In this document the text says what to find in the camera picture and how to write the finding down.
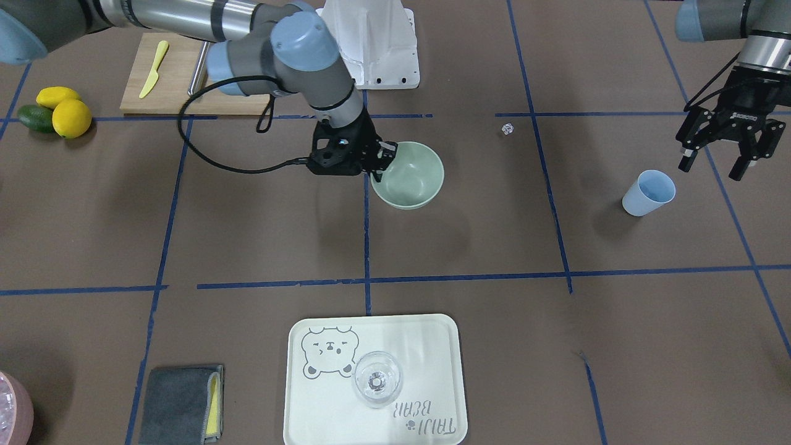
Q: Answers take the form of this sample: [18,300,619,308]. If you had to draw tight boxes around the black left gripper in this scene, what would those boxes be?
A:
[675,68,787,181]

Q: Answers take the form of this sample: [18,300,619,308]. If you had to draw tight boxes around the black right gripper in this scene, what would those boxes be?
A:
[307,116,398,177]

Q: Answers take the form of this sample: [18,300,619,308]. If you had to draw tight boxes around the green bowl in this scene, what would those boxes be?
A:
[371,142,446,210]

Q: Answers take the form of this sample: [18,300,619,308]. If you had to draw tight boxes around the light blue plastic cup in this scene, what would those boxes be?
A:
[622,169,676,217]

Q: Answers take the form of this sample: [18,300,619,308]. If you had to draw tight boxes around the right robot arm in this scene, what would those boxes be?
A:
[1,1,398,180]

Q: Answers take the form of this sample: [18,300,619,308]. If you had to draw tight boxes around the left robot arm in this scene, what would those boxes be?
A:
[675,1,790,181]

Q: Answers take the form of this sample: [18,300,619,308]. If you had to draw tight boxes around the pink bowl with ice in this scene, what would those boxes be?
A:
[1,371,34,444]

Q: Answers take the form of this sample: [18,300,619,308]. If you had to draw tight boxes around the wooden cutting board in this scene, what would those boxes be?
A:
[121,33,269,116]

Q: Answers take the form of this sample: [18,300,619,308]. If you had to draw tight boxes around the clear wine glass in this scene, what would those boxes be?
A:
[353,351,404,409]

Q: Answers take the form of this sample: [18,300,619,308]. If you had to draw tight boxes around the yellow plastic knife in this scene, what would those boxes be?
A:
[138,40,169,99]

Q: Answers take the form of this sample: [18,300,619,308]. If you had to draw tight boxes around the cream bear tray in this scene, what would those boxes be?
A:
[283,315,468,444]

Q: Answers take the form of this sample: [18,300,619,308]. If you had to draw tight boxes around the yellow lemon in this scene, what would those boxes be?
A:
[36,85,82,110]
[52,99,93,139]

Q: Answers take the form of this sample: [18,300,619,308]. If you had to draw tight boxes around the grey folded cloth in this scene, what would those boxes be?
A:
[138,363,225,444]

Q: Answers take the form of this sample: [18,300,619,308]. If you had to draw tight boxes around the green avocado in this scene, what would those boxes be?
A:
[17,104,56,134]

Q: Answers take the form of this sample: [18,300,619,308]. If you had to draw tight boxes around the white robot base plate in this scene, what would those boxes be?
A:
[317,1,421,90]

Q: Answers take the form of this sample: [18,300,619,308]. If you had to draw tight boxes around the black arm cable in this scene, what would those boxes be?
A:
[178,75,316,175]

